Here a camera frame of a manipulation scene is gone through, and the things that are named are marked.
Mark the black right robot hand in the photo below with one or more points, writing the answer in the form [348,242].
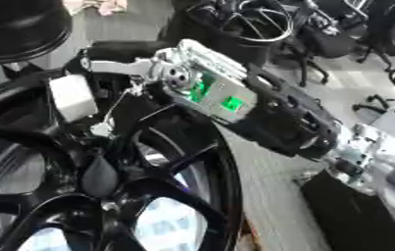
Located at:
[120,50]

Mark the white pin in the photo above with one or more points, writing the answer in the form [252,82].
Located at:
[101,129]

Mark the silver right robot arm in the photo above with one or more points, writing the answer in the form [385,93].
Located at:
[280,114]

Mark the black spoked wheel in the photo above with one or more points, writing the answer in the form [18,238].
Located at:
[154,188]

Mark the black box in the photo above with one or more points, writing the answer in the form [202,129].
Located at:
[349,219]

